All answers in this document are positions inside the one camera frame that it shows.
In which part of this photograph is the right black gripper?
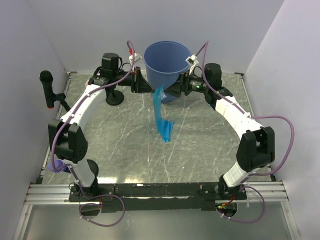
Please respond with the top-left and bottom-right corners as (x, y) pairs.
(163, 69), (210, 98)

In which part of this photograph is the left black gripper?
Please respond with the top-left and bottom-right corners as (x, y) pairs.
(113, 67), (156, 94)

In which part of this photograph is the blue plastic trash bin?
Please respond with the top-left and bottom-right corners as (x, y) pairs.
(143, 41), (191, 90)

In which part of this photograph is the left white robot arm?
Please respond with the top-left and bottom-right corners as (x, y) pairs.
(48, 52), (154, 201)

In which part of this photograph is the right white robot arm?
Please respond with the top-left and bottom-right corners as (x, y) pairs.
(165, 63), (275, 199)

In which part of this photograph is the beige microphone on stand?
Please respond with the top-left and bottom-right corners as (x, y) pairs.
(84, 72), (125, 106)

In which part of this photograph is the black microphone on stand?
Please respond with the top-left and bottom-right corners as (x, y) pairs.
(39, 70), (71, 112)

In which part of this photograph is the purple microphone on stand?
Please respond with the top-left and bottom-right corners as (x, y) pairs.
(47, 158), (100, 180)

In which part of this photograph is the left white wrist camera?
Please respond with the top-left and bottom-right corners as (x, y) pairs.
(129, 48), (142, 65)

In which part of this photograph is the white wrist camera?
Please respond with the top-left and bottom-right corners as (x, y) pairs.
(129, 48), (142, 65)
(185, 54), (199, 75)

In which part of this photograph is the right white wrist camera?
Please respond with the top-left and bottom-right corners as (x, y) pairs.
(185, 54), (199, 75)

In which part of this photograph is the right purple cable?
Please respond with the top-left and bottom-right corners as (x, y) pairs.
(193, 40), (295, 224)

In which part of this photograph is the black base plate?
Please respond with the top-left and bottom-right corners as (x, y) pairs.
(68, 182), (247, 213)

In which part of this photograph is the aluminium rail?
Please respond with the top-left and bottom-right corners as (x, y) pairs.
(24, 181), (289, 205)

